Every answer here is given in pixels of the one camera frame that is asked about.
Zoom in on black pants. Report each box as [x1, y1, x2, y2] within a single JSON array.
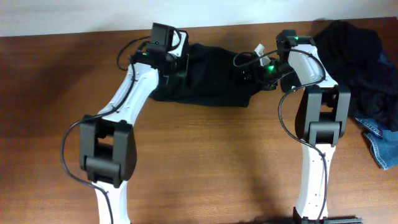
[[150, 44, 261, 108]]

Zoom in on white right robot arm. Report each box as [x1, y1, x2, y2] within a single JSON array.
[[233, 30, 355, 223]]

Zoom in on black garment pile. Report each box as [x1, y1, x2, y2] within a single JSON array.
[[313, 21, 397, 132]]

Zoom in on blue denim jeans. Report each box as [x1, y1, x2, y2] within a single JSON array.
[[355, 118, 397, 170]]

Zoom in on black metal rail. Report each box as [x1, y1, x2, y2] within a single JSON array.
[[323, 217, 363, 224]]

